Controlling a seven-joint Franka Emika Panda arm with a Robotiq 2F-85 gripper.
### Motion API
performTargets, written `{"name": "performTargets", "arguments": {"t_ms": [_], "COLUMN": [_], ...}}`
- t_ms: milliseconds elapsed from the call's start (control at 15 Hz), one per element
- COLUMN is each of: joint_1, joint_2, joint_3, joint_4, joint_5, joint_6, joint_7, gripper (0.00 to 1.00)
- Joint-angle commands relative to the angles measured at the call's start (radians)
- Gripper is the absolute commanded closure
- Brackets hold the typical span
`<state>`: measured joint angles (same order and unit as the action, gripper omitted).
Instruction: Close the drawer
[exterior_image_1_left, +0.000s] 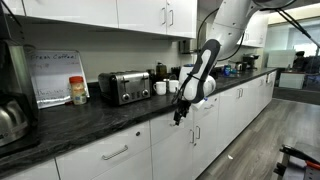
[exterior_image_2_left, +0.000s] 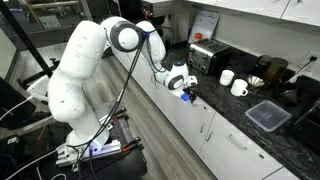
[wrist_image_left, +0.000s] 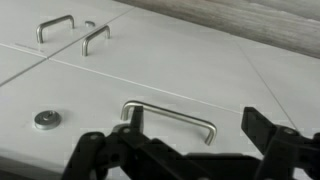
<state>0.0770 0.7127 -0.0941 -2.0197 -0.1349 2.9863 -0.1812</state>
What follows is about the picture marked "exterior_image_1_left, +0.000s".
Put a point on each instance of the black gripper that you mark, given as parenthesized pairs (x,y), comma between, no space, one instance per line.
(184,108)

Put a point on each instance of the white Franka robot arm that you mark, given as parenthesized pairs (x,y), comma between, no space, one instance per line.
(233,20)

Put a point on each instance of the wide white drawer front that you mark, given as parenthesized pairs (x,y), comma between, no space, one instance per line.
(80,160)

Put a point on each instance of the white ceramic mug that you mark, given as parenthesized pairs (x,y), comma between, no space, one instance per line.
(160,88)
(173,86)

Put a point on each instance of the white lower cabinet door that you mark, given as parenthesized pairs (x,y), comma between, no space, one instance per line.
(171,156)
(133,166)
(206,143)

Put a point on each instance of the black canister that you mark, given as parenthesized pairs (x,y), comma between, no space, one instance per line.
(151,76)

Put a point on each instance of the dark glass jar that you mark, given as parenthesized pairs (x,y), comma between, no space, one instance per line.
(161,70)

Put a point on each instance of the stainless steel toaster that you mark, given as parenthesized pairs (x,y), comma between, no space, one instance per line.
(125,88)

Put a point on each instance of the blue can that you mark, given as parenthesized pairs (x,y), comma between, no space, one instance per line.
(227,70)

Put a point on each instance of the white lower cabinet row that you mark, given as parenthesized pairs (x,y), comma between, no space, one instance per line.
(246,103)

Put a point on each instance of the black espresso machine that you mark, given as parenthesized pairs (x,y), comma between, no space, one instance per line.
(250,61)

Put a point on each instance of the orange lid creamer jar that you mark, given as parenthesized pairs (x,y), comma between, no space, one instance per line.
(78,91)

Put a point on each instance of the white office counter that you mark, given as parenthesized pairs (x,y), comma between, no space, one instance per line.
(291,81)

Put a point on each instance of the black red clamp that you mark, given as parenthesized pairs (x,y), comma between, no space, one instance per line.
(296,154)

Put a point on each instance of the small handwritten whiteboard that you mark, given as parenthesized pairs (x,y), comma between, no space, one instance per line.
(53,78)

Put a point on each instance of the person in dark clothes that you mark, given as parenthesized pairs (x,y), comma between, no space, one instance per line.
(300,60)

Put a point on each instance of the wide white upper cabinet door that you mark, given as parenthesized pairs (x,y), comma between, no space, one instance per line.
(70,11)

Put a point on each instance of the white lower cabinet front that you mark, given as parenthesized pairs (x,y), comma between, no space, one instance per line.
(33,173)

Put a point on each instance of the steel coffee carafe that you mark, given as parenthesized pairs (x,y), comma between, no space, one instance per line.
(10,121)

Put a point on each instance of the black coffee machine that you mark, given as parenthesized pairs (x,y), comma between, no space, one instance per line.
(16,66)

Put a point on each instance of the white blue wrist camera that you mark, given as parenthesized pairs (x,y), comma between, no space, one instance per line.
(199,105)

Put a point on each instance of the steel wall dispenser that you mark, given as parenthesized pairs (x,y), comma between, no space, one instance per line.
(188,46)

